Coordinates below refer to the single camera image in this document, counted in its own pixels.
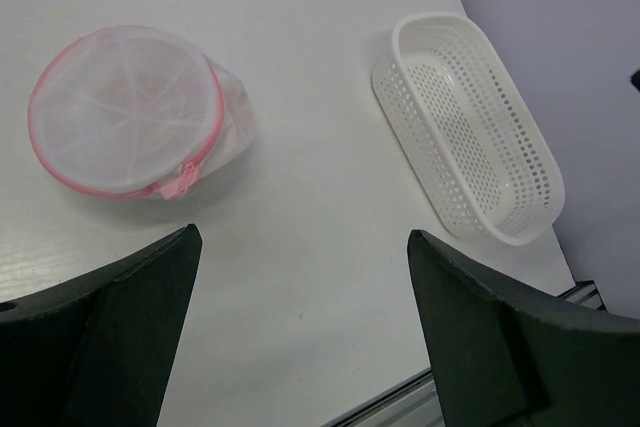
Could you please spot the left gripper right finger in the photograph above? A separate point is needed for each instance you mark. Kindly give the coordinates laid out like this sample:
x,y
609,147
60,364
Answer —
x,y
609,391

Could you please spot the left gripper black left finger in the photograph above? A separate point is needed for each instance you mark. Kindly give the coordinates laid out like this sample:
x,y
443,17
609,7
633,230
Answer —
x,y
98,349

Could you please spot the white mesh laundry bag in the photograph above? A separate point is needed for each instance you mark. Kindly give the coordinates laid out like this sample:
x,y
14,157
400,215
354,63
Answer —
x,y
132,112

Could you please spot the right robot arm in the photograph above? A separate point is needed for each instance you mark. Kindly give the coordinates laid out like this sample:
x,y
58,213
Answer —
x,y
635,80

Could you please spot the white perforated plastic basket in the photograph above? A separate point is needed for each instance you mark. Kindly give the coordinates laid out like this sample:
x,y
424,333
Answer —
x,y
466,131

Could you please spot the aluminium rail frame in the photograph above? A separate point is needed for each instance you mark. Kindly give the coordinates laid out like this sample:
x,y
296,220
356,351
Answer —
x,y
506,373

